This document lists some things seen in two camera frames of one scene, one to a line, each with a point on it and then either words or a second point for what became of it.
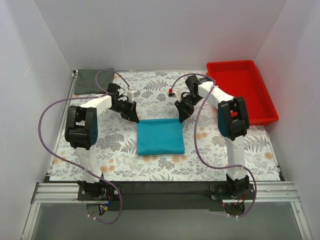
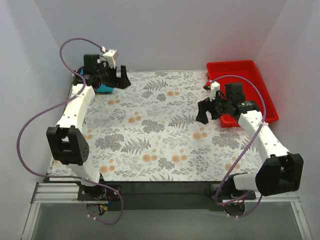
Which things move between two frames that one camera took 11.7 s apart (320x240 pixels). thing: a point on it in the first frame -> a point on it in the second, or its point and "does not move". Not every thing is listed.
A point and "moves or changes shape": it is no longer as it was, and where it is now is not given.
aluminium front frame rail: [279, 193] does not move
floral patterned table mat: [109, 123] does not move
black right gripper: [185, 107] -> [211, 109]
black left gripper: [129, 112] -> [115, 77]
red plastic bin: [242, 78] does not move
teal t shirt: [160, 136] moves or changes shape
